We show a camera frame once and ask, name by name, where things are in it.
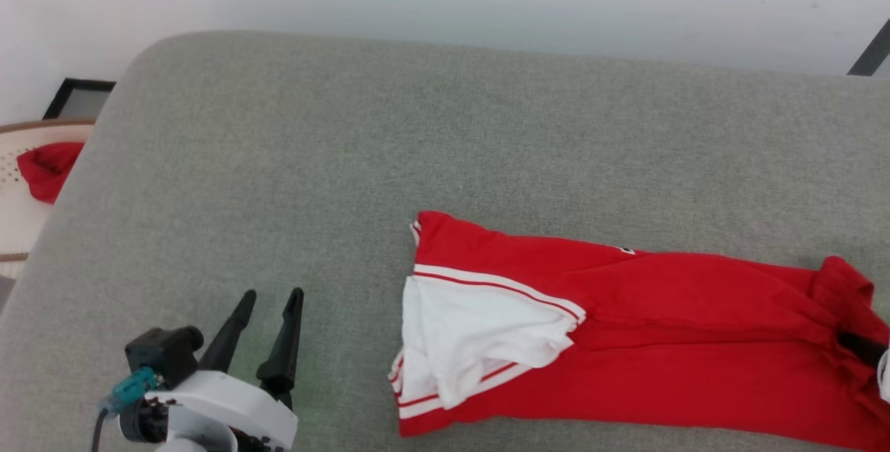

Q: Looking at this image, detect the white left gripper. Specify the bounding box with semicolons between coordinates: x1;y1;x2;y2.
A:
145;287;305;452

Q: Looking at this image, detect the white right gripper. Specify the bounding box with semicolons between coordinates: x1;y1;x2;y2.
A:
838;332;890;405

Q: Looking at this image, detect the red and white jersey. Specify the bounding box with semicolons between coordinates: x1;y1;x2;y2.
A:
388;211;890;452

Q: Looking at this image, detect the grey fabric sofa cushion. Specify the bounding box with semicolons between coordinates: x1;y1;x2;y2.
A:
0;30;890;452

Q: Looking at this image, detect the beige woven laundry basket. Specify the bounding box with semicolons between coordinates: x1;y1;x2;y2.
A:
0;119;97;280

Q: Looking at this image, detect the red cloth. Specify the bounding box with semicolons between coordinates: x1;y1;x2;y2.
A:
16;141;86;204

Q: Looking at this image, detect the dark slanted metal bar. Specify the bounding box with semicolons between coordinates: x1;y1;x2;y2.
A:
847;18;890;78

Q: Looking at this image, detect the teal camera cable connector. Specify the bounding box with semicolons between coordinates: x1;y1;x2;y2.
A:
103;366;160;415

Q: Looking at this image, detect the black left camera cable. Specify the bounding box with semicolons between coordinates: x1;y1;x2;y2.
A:
90;407;112;452

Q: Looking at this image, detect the black rectangular frame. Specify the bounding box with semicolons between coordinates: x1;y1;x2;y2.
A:
42;77;118;121

